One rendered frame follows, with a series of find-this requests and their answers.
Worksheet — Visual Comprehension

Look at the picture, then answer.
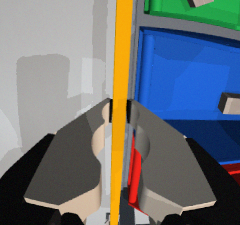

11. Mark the yellow bar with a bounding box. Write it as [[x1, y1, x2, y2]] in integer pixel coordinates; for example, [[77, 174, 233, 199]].
[[110, 0, 133, 225]]

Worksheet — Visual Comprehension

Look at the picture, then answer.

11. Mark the green open bin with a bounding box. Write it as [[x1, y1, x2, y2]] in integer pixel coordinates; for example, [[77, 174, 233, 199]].
[[144, 0, 240, 31]]

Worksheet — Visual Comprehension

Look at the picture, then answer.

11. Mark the blue open bin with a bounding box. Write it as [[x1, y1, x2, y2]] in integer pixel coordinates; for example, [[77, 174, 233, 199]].
[[134, 26, 240, 165]]

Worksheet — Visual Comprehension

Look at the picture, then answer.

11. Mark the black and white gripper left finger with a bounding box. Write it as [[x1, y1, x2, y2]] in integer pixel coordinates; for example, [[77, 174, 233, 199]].
[[0, 98, 113, 225]]

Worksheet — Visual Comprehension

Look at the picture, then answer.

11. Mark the red bin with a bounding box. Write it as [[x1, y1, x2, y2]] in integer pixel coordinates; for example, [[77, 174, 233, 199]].
[[128, 131, 240, 213]]

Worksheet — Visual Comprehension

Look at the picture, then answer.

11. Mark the grey metal bin rack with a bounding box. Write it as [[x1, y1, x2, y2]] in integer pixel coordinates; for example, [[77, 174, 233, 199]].
[[118, 0, 240, 225]]

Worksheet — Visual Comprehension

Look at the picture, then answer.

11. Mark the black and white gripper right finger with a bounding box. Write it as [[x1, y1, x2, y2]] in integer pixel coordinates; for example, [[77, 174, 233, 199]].
[[126, 99, 240, 225]]

